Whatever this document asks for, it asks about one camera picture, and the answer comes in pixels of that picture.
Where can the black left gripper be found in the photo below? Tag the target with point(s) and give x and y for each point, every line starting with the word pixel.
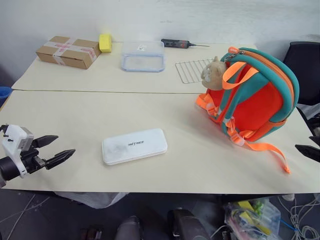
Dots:
pixel 31 161

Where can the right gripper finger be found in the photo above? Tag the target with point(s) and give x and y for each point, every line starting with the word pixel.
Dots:
pixel 310 152
pixel 316 139

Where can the orange and teal backpack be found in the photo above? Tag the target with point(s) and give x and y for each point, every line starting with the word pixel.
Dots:
pixel 257 105

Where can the white case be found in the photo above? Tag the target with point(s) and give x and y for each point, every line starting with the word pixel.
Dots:
pixel 135 147

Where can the white plastic sheet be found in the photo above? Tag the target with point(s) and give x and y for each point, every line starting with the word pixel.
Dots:
pixel 90 198

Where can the blue bowl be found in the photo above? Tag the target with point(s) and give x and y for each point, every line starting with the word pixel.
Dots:
pixel 4 92

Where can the black office chair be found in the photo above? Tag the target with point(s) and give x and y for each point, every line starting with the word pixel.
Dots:
pixel 305 62

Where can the clear plastic bag of items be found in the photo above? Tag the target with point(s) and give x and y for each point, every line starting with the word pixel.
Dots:
pixel 252 220

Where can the taped cardboard box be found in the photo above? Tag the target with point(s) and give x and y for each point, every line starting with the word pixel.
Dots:
pixel 67 52

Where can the grey rounded shape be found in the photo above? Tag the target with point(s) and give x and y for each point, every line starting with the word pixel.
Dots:
pixel 128 228

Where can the yellow sponge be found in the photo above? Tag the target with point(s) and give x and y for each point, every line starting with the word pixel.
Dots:
pixel 105 43

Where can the beige plush toy pendant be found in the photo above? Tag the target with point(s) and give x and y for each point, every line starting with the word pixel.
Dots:
pixel 212 75

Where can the clear plastic lidded container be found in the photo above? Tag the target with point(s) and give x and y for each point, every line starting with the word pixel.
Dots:
pixel 142 57

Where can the black rounded shape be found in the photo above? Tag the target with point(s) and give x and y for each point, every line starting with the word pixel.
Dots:
pixel 186 225

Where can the black electric screwdriver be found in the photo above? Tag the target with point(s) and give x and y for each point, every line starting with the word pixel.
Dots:
pixel 175 43

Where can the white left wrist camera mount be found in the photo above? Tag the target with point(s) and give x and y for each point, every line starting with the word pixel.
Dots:
pixel 13 140

